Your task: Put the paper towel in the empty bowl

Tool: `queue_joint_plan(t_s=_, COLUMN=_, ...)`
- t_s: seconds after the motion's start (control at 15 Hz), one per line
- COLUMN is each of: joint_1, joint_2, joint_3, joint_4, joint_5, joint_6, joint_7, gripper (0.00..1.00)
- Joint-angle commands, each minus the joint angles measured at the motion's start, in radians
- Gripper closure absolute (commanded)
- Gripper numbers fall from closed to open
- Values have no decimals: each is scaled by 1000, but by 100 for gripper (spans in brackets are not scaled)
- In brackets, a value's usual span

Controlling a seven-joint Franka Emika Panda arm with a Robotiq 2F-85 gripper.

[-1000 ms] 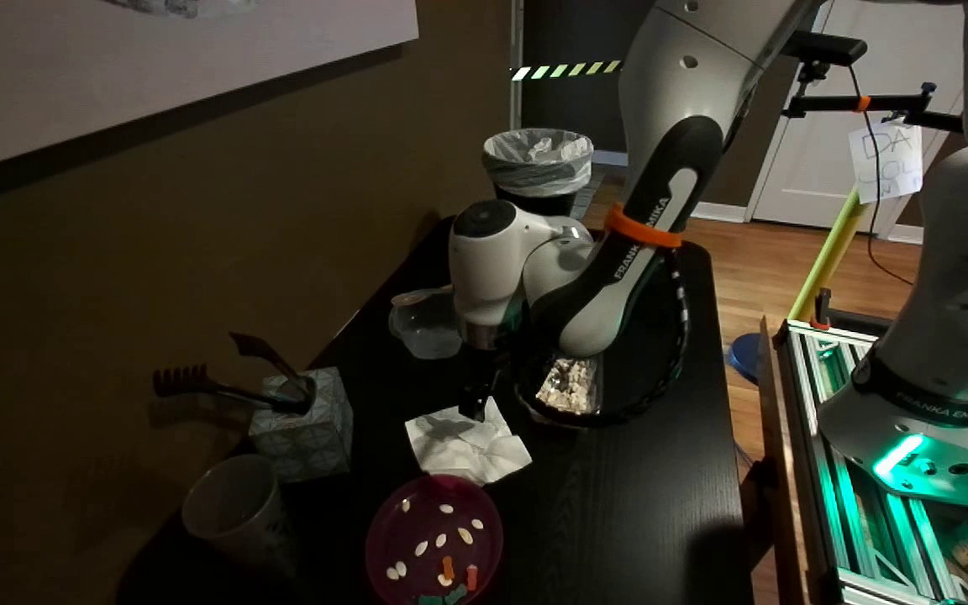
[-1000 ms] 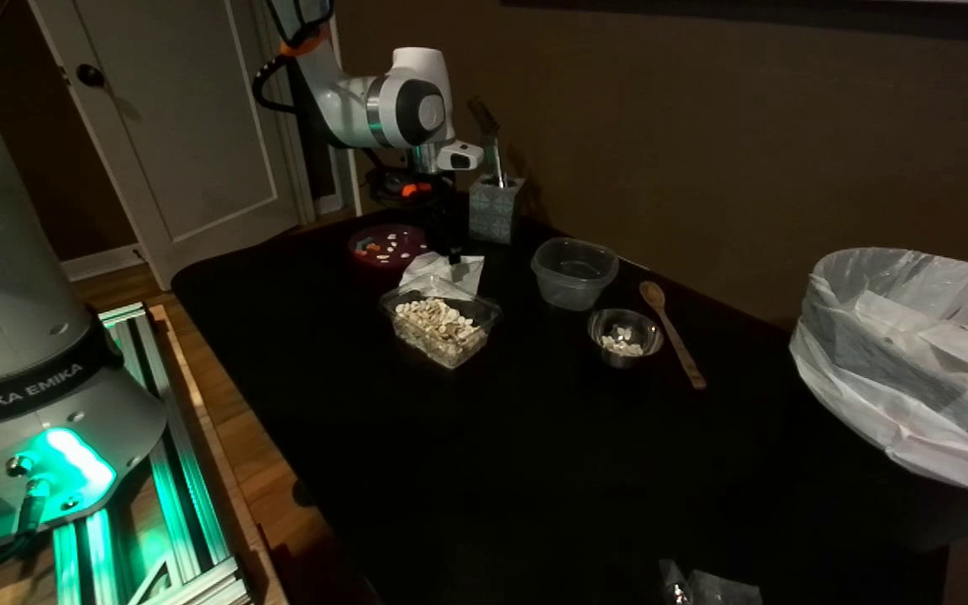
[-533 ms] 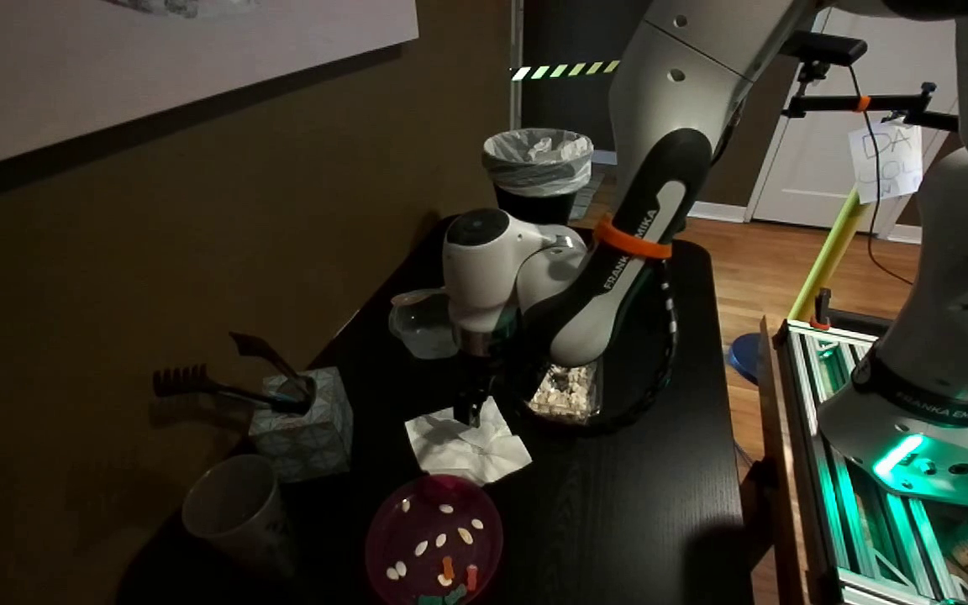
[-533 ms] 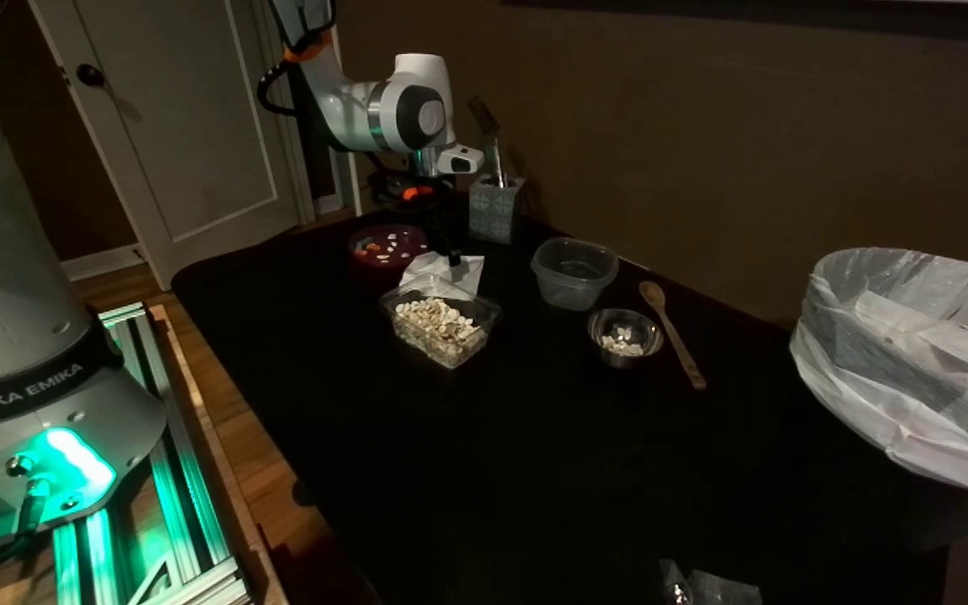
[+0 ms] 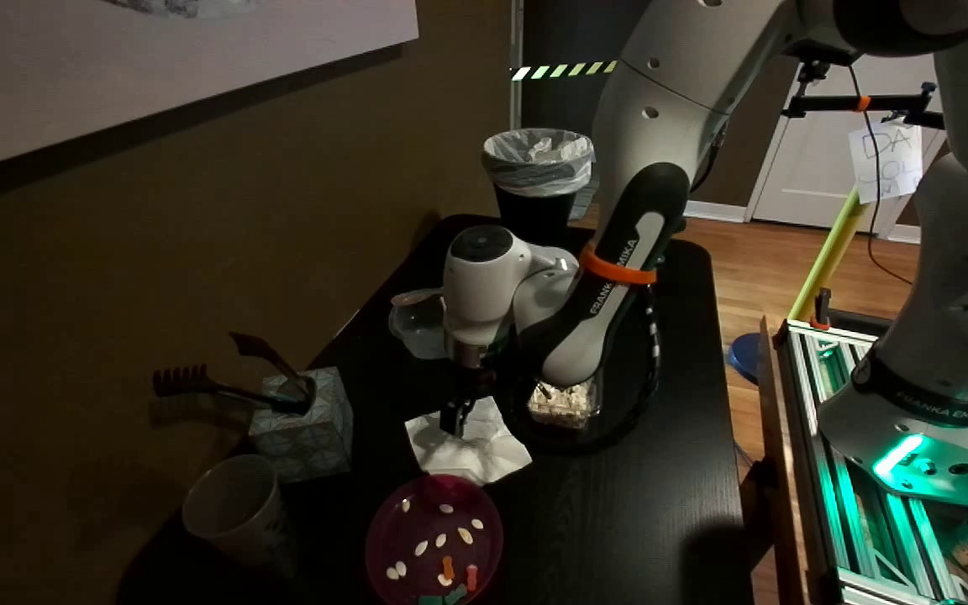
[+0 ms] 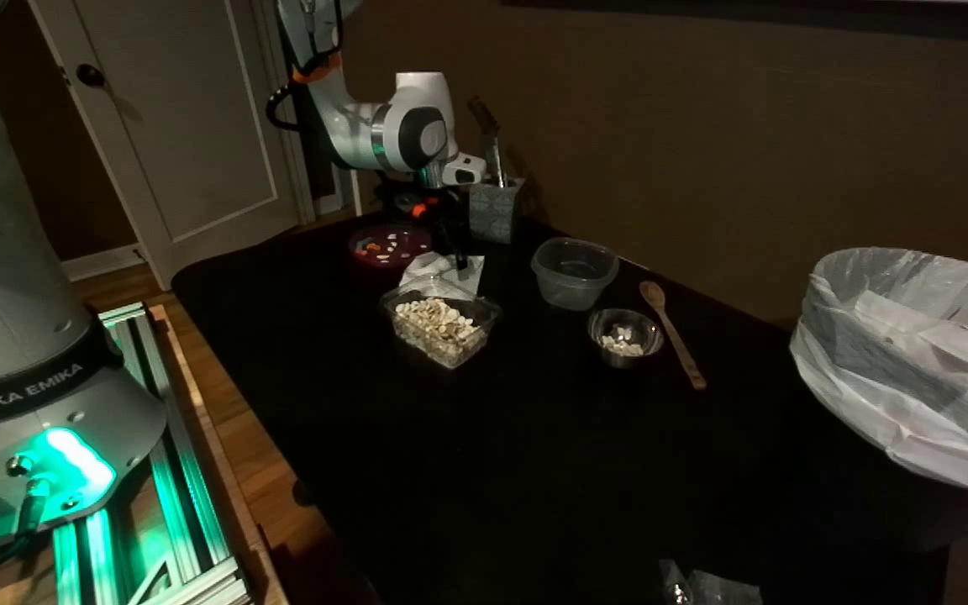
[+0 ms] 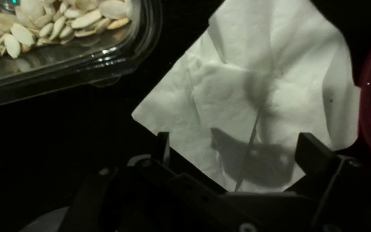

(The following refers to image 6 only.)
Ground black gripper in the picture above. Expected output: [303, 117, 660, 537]
[388, 181, 487, 286]

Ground white paper towel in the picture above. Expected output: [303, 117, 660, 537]
[395, 247, 487, 305]

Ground empty grey bowl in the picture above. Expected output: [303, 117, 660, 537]
[526, 234, 623, 313]

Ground small glass snack bowl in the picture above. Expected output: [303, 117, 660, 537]
[583, 305, 666, 370]

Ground grey utensil holder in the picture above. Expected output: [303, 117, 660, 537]
[462, 178, 535, 244]

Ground clear plastic popcorn container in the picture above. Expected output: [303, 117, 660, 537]
[379, 286, 504, 371]

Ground purple plate with candies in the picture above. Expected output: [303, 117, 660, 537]
[346, 218, 436, 271]

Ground metal kitchen tongs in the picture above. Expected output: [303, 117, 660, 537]
[487, 134, 511, 189]

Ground dark kitchen utensil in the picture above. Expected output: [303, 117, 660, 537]
[466, 98, 499, 150]

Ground wooden spoon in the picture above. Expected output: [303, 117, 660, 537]
[634, 276, 713, 392]

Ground white panel door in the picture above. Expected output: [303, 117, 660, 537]
[28, 0, 316, 286]

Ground wooden base board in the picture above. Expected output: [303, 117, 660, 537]
[145, 300, 291, 605]

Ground trash bin with white liner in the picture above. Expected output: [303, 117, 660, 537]
[787, 244, 968, 503]

